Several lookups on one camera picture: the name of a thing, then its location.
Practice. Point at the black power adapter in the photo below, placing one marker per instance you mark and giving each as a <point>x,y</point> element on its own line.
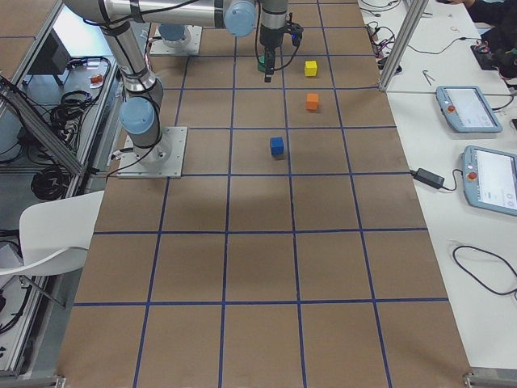
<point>430,179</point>

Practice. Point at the orange block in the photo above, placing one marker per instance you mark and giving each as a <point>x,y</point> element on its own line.
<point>312,102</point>

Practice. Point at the green block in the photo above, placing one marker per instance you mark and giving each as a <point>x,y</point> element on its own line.
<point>261,64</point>

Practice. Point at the upper teach pendant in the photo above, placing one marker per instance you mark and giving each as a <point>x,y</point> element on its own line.
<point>466,109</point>

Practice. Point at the yellow block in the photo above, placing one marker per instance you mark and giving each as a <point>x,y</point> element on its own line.
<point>310,69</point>

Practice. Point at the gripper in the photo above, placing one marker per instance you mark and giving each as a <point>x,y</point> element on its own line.
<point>270,40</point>

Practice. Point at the teach pendant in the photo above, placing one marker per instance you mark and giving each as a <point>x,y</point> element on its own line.
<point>466,109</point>
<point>489,179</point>

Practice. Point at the blue block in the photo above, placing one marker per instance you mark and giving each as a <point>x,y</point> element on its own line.
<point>276,147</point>

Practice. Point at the aluminium frame post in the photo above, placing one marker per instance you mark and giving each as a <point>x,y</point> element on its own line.
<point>408,26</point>

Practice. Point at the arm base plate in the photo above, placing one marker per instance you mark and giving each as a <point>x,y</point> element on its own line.
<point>159,48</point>
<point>164,160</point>

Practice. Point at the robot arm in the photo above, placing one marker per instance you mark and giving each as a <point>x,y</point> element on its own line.
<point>140,113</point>
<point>174,34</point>

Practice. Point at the white chair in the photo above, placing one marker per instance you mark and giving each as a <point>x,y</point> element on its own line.
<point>55,236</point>

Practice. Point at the black monitor box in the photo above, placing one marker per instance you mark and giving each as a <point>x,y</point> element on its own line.
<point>52,59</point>

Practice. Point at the lower teach pendant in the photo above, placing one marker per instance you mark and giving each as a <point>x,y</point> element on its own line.
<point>489,179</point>

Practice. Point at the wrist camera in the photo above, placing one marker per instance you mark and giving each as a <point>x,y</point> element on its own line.
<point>295,30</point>

